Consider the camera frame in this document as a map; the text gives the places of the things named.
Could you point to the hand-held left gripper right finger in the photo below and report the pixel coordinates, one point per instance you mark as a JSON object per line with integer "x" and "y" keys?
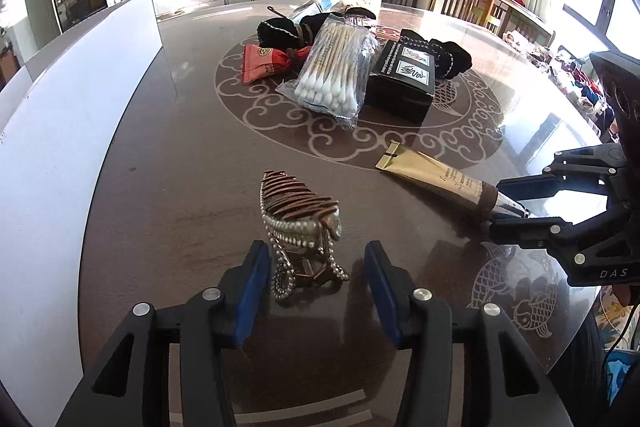
{"x": 382, "y": 294}

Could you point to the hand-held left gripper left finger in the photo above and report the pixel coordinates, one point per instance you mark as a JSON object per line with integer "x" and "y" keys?
{"x": 252, "y": 294}

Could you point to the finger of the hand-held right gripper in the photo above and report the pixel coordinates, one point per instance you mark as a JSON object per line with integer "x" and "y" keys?
{"x": 525, "y": 232}
{"x": 530, "y": 188}

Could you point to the brown pearl hair clip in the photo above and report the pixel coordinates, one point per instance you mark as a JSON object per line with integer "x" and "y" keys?
{"x": 295, "y": 217}

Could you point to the gold cream tube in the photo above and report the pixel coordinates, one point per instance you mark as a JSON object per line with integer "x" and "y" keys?
{"x": 440, "y": 179}

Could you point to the black sock bundle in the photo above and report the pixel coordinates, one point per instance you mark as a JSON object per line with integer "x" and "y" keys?
{"x": 280, "y": 34}
{"x": 450, "y": 57}

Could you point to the red foil packet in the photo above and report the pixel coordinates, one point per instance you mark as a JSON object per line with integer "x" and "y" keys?
{"x": 262, "y": 62}

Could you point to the blue white cream box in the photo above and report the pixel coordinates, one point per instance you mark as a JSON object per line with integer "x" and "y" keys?
{"x": 322, "y": 4}

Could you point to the pile of assorted clutter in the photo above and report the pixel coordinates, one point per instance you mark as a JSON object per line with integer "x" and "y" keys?
{"x": 580, "y": 82}

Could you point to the black cardboard box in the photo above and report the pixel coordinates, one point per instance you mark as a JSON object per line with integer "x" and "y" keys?
{"x": 400, "y": 89}

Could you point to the bag of cotton swabs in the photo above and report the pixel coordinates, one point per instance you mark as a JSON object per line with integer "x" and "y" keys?
{"x": 332, "y": 67}

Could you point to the white board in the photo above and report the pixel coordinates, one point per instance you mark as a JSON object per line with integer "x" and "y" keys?
{"x": 60, "y": 147}

